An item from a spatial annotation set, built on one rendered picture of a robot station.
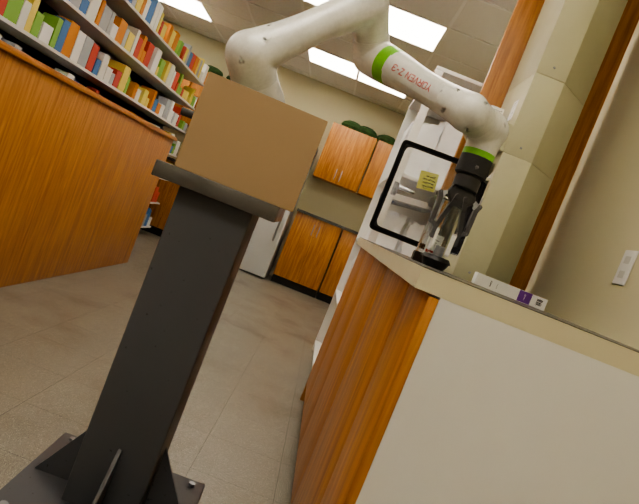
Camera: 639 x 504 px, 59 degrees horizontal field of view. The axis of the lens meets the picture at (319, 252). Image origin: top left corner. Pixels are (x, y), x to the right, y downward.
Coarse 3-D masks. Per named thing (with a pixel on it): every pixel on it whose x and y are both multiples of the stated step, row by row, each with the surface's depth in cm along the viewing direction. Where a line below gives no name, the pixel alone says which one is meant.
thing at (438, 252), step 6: (438, 246) 162; (426, 252) 161; (438, 252) 161; (426, 258) 160; (432, 258) 159; (438, 258) 159; (426, 264) 161; (432, 264) 160; (438, 264) 159; (444, 264) 160
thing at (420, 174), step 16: (416, 160) 234; (432, 160) 233; (400, 176) 235; (416, 176) 234; (432, 176) 233; (448, 176) 232; (400, 192) 235; (416, 192) 234; (432, 192) 233; (384, 208) 236; (400, 208) 235; (416, 208) 234; (384, 224) 236; (400, 224) 235; (416, 224) 234; (416, 240) 234
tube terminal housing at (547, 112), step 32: (512, 96) 218; (544, 96) 198; (512, 128) 199; (544, 128) 199; (512, 160) 200; (544, 160) 205; (512, 192) 200; (544, 192) 212; (480, 224) 201; (512, 224) 204; (448, 256) 219; (480, 256) 202; (512, 256) 211
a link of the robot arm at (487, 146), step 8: (496, 112) 154; (496, 120) 152; (504, 120) 156; (496, 128) 153; (504, 128) 156; (488, 136) 154; (496, 136) 155; (504, 136) 157; (472, 144) 158; (480, 144) 156; (488, 144) 156; (496, 144) 157; (472, 152) 157; (480, 152) 156; (488, 152) 157; (496, 152) 158
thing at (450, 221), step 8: (448, 200) 171; (432, 208) 175; (440, 208) 172; (456, 208) 171; (448, 216) 171; (456, 216) 172; (440, 224) 171; (448, 224) 171; (456, 224) 173; (424, 232) 174; (440, 232) 171; (448, 232) 172; (424, 240) 173; (440, 240) 171; (448, 240) 173; (416, 248) 176; (424, 248) 172; (432, 248) 172
